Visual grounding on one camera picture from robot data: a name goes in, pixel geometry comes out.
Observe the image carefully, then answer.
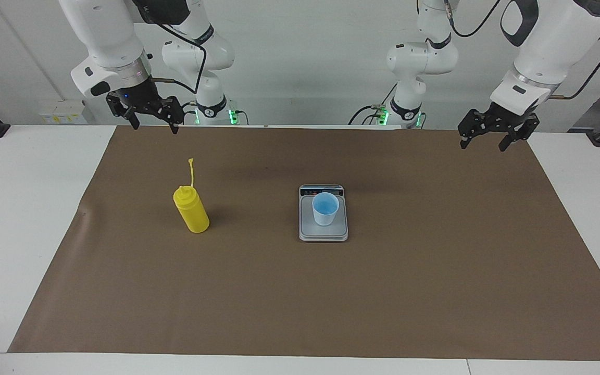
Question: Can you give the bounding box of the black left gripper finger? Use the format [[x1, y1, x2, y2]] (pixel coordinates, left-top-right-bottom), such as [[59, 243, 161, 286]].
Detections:
[[458, 108, 494, 150], [498, 116, 540, 152]]

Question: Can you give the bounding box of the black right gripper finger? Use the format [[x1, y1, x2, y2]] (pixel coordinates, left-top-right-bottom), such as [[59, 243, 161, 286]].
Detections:
[[160, 95, 185, 135], [106, 92, 140, 130]]

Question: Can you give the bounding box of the yellow squeeze bottle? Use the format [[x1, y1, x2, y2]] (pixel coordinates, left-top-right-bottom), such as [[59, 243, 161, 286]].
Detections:
[[173, 158, 210, 234]]

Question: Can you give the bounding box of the light blue plastic cup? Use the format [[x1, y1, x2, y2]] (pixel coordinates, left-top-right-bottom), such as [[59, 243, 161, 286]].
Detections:
[[312, 192, 340, 227]]

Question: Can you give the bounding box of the silver digital kitchen scale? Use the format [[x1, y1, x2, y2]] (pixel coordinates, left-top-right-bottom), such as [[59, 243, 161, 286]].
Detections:
[[298, 184, 349, 243]]

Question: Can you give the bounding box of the brown paper table mat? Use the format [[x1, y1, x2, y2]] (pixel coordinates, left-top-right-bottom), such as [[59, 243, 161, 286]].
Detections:
[[7, 125, 600, 361]]

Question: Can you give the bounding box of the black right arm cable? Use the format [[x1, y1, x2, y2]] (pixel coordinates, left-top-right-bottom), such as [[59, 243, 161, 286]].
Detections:
[[139, 0, 208, 95]]

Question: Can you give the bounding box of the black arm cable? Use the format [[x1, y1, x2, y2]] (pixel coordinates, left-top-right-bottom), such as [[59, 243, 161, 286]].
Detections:
[[139, 0, 208, 95], [443, 0, 600, 99]]

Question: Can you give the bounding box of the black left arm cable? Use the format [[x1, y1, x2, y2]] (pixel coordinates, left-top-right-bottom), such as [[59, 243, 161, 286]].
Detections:
[[443, 0, 600, 99]]

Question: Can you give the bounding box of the white wall socket box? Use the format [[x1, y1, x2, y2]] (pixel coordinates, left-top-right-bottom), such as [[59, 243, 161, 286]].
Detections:
[[39, 101, 88, 124]]

